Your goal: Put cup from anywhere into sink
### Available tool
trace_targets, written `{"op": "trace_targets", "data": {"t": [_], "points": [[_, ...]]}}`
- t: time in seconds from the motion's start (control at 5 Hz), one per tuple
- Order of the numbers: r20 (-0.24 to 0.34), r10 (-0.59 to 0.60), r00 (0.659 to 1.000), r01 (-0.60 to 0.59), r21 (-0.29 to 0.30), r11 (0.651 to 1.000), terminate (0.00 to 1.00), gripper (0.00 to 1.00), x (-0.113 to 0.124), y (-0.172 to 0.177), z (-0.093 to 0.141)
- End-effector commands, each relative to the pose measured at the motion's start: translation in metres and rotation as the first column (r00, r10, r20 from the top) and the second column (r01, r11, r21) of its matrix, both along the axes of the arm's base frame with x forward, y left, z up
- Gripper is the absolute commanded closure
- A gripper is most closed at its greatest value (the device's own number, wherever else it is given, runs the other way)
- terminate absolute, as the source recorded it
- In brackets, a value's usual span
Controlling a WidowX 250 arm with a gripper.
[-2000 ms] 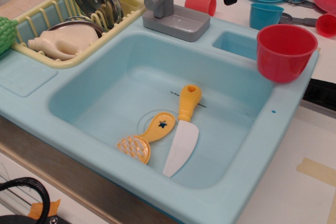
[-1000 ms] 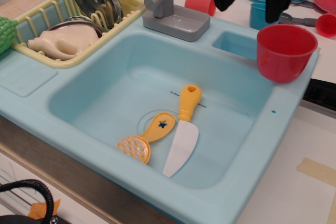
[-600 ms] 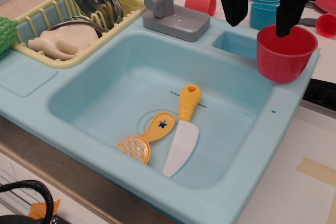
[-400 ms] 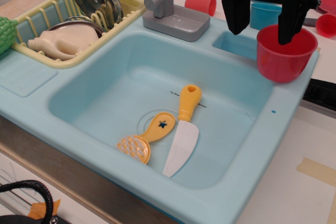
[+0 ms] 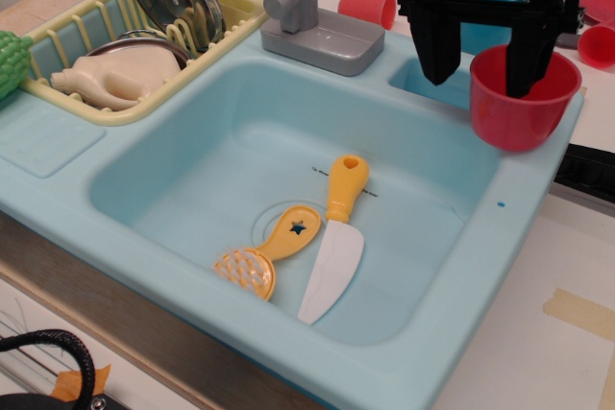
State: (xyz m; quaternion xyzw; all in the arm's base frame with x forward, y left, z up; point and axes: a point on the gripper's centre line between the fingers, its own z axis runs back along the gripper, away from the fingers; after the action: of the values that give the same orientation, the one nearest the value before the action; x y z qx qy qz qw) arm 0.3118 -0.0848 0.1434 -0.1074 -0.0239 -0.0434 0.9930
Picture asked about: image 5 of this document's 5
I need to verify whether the cream toy detergent bottle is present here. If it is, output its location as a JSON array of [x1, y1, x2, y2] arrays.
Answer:
[[50, 47, 181, 110]]

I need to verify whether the black braided cable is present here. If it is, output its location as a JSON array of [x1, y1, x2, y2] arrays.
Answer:
[[0, 328, 97, 410]]

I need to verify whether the small red cup lying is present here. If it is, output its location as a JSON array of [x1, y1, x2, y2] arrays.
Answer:
[[337, 0, 396, 30]]

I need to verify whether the black bar at right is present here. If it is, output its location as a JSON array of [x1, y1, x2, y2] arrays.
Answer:
[[554, 143, 614, 204]]

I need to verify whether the light blue toy sink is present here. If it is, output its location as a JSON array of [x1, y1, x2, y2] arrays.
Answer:
[[1, 33, 583, 409]]

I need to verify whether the orange tape piece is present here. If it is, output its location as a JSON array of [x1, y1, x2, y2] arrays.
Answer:
[[50, 364, 111, 402]]

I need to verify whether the metal pot in rack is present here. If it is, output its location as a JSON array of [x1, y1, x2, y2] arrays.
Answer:
[[87, 34, 191, 69]]

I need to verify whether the pale yellow dish rack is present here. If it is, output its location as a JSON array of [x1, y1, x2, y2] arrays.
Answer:
[[20, 0, 267, 126]]

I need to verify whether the green toy corn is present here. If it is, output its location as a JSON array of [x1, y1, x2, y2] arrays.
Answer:
[[0, 31, 34, 100]]

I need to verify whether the beige masking tape strip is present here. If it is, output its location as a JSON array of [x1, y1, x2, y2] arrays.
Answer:
[[543, 288, 614, 342]]

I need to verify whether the large red plastic cup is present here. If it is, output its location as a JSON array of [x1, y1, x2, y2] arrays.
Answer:
[[470, 45, 581, 152]]

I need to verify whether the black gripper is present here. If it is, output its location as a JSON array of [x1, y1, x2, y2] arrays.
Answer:
[[398, 0, 584, 98]]

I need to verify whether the grey toy faucet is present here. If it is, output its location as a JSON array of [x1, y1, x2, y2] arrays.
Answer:
[[260, 0, 385, 77]]

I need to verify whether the grey toy spoon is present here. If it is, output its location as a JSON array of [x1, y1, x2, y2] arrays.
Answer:
[[555, 33, 581, 50]]

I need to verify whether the blue plastic cup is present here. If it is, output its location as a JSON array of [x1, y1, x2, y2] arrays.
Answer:
[[460, 23, 511, 55]]

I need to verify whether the yellow handled toy knife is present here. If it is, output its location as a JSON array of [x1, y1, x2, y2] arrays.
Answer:
[[298, 155, 369, 325]]

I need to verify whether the small red cup right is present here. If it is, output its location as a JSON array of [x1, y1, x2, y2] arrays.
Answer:
[[578, 25, 615, 69]]

